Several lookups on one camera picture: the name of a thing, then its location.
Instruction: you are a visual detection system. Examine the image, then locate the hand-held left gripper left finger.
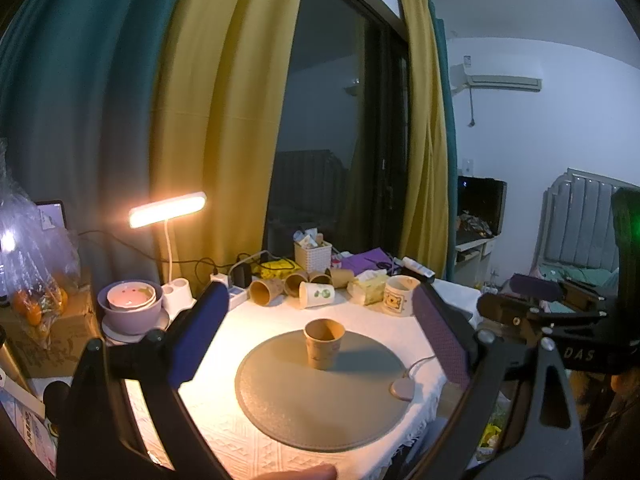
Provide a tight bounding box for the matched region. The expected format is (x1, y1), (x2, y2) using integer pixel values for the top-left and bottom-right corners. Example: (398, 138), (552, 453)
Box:
(56, 281), (236, 480)

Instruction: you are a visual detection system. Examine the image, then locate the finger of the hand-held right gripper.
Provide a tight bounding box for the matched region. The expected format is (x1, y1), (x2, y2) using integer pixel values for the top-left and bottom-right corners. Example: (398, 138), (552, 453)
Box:
(509, 273), (610, 308)
(476, 292), (609, 332)

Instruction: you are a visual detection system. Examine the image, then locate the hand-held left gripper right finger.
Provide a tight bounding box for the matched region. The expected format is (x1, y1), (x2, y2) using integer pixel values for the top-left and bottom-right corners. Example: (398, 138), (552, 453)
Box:
(411, 282), (586, 480)

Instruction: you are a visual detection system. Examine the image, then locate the white paper cup green print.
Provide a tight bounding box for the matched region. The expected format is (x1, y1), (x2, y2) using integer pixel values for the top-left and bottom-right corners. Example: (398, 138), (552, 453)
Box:
(299, 281), (335, 309)

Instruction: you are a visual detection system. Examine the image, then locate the person's left hand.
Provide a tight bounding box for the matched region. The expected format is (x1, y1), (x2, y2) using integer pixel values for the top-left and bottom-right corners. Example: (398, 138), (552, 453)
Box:
(252, 464), (337, 480)

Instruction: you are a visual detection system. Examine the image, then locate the grey plate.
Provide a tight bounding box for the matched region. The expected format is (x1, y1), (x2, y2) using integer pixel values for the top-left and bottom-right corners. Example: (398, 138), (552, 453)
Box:
(101, 306), (173, 344)

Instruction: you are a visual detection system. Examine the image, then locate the white power strip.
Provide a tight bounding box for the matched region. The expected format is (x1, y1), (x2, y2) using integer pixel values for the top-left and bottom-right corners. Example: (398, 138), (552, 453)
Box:
(210, 270), (251, 307)

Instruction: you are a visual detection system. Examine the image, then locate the white mug bear print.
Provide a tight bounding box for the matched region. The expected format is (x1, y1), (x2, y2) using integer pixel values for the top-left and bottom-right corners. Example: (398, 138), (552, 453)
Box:
(383, 275), (422, 317)

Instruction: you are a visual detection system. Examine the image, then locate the white cabinet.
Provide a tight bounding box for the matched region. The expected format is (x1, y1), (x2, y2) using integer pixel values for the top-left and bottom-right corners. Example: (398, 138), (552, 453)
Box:
(455, 235), (497, 282)

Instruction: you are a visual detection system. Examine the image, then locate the purple bowl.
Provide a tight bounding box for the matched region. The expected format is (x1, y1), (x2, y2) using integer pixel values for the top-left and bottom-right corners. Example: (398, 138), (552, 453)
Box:
(97, 280), (165, 333)

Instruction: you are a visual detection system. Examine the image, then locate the grey padded headboard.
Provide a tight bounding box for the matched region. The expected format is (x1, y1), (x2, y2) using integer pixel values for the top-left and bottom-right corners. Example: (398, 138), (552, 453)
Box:
(532, 167), (626, 272)

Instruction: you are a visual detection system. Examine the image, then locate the white woven tablecloth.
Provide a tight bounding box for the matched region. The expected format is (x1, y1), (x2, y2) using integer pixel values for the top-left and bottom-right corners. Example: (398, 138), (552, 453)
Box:
(125, 279), (476, 480)

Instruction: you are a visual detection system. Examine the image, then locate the white tube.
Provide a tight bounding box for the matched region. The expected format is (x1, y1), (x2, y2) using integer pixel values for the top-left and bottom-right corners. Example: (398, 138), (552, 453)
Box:
(400, 256), (436, 281)

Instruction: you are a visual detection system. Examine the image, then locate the pink and white bowl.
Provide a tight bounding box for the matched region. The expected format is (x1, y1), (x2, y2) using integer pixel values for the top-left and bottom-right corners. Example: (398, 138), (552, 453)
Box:
(107, 283), (157, 311)

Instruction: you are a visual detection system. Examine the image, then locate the tissue pack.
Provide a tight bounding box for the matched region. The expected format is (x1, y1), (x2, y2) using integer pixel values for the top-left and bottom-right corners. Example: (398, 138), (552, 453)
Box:
(346, 270), (390, 306)

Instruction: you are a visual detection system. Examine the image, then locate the yellow packet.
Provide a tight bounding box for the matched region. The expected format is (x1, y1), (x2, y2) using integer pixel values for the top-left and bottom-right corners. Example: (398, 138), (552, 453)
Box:
(255, 259), (301, 281)

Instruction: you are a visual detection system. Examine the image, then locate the black monitor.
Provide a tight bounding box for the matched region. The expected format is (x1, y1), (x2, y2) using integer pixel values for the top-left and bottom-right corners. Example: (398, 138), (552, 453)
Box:
(457, 175), (508, 238)

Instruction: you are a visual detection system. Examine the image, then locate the purple cloth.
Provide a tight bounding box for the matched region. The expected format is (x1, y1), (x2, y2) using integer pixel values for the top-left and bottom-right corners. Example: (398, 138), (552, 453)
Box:
(340, 248), (396, 273)

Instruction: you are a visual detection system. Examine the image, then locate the cardboard box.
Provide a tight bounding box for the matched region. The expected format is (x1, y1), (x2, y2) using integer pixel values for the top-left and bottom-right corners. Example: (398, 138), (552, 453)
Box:
(0, 285), (103, 381)

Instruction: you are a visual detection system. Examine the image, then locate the white desk lamp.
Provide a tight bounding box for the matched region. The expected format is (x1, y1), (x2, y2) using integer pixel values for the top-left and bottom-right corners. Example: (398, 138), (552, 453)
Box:
(128, 191), (207, 316)

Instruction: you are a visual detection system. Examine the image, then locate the round grey mat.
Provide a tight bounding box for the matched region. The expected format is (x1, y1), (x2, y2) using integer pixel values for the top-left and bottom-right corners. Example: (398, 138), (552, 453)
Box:
(235, 329), (431, 453)

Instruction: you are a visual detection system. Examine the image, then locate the white woven basket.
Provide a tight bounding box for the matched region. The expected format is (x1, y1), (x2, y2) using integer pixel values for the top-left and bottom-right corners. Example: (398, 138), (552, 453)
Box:
(293, 240), (333, 273)

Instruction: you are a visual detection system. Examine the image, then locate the yellow curtain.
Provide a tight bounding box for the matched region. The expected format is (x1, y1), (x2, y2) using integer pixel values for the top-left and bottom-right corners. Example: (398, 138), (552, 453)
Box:
(397, 0), (451, 281)
(149, 0), (311, 286)

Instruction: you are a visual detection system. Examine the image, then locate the teal curtain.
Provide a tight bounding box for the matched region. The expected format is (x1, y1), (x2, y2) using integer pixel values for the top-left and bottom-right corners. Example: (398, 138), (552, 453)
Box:
(0, 0), (193, 291)
(432, 15), (459, 281)

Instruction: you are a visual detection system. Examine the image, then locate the clear plastic bag of oranges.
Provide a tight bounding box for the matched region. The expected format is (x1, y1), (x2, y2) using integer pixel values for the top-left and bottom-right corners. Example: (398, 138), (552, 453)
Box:
(0, 140), (83, 351)

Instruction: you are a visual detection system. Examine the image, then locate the tablet screen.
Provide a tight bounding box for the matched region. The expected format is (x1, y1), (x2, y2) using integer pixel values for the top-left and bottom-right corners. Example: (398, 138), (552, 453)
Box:
(35, 200), (68, 231)

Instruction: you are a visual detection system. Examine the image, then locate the white air conditioner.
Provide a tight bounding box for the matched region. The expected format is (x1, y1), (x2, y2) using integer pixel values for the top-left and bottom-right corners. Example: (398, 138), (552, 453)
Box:
(449, 62), (544, 94)

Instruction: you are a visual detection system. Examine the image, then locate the dark sliding window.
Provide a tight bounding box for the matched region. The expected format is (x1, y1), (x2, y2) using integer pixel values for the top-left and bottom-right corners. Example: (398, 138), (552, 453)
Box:
(264, 0), (413, 257)

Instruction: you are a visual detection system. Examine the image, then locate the grey wired mouse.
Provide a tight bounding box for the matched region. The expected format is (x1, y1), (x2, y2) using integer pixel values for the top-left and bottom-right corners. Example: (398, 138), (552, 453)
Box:
(389, 355), (438, 402)

